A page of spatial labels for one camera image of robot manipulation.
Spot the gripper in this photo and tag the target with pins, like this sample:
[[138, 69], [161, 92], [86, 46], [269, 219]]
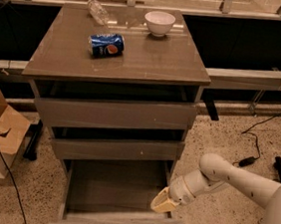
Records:
[[179, 190]]

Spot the grey bottom drawer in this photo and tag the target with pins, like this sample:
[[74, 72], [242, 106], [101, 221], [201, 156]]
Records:
[[114, 192]]

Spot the grey drawer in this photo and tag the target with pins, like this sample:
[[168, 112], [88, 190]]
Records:
[[114, 192], [117, 149], [96, 114]]

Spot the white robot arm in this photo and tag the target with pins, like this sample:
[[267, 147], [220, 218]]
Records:
[[213, 174]]

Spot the grey middle drawer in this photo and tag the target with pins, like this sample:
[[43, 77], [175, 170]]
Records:
[[117, 149]]

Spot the grey drawer cabinet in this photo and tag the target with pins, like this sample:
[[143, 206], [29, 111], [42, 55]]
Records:
[[165, 69]]

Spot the grey top drawer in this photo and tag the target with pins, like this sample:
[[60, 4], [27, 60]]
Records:
[[96, 114]]

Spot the black bar on floor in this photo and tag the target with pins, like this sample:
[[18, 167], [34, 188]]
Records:
[[277, 165]]

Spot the black table leg left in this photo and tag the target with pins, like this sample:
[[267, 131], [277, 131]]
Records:
[[33, 134]]

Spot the blue Pepsi can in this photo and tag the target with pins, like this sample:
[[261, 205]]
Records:
[[106, 45]]

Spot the white ceramic bowl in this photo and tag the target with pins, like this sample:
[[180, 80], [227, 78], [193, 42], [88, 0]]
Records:
[[159, 22]]

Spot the clear plastic bottle on cabinet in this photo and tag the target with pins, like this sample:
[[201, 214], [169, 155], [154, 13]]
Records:
[[98, 12]]

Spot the black power adapter with cable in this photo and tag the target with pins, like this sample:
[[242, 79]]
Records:
[[251, 159]]

